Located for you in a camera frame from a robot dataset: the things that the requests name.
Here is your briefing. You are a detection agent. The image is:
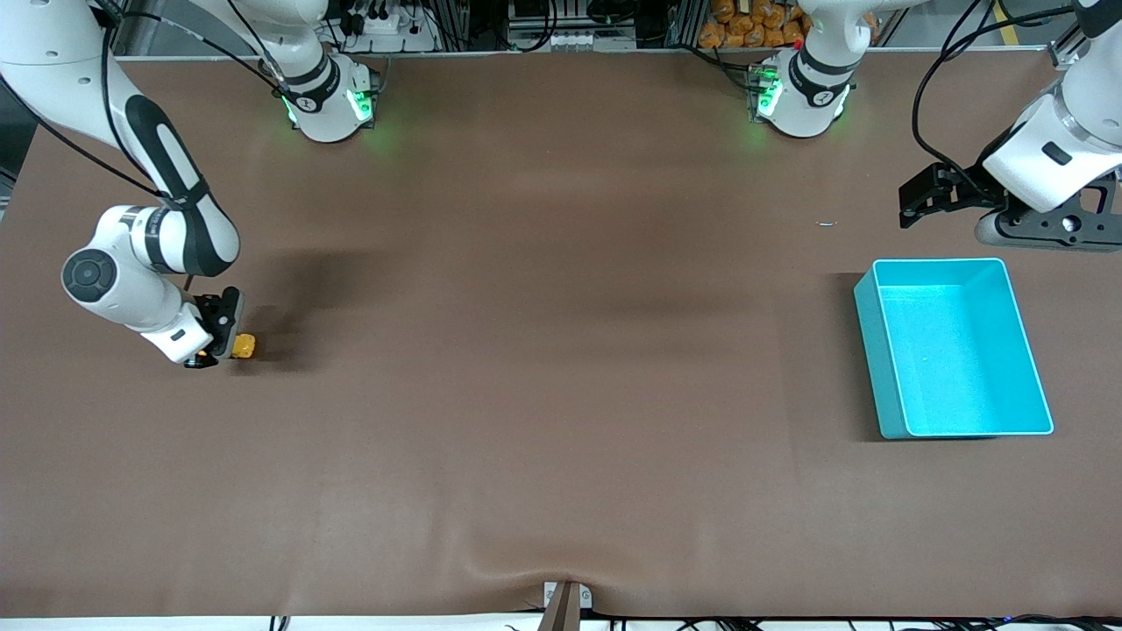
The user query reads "white power strip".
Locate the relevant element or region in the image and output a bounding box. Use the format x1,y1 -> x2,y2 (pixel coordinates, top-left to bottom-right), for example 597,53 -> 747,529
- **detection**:
344,0 -> 441,52

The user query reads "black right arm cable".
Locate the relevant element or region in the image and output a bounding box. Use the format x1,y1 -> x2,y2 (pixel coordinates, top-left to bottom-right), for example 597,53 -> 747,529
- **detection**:
0,0 -> 290,207

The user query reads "pile of orange packets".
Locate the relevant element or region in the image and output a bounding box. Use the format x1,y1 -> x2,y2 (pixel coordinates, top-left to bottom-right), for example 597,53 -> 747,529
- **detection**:
699,0 -> 809,50

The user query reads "grey base connector box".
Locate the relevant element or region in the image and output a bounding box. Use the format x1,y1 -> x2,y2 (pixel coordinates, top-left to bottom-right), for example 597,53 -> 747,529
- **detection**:
358,66 -> 384,124
745,61 -> 783,124

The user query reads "brown table mat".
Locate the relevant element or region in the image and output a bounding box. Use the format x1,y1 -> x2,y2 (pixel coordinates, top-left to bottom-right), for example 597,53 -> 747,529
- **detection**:
0,51 -> 1122,620

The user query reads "aluminium frame profile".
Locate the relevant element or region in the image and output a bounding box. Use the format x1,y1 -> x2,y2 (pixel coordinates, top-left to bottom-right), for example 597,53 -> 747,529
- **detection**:
112,0 -> 141,57
1047,18 -> 1092,73

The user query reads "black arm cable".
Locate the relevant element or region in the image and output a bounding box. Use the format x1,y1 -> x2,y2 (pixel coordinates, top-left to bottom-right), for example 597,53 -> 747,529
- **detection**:
911,0 -> 1122,181
0,0 -> 290,207

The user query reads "turquoise plastic bin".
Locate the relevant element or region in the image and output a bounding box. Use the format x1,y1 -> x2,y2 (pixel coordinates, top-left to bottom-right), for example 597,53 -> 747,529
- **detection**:
854,257 -> 1055,440

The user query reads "grey control unit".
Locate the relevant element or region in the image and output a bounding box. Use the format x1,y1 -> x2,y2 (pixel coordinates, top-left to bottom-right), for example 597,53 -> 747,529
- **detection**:
507,0 -> 639,52

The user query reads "yellow beetle toy car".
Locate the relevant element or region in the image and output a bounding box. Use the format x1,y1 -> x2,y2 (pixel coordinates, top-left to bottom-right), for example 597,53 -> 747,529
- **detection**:
200,332 -> 258,362

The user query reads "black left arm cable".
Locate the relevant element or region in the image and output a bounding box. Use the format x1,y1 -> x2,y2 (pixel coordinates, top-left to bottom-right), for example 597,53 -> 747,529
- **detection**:
911,0 -> 1122,181

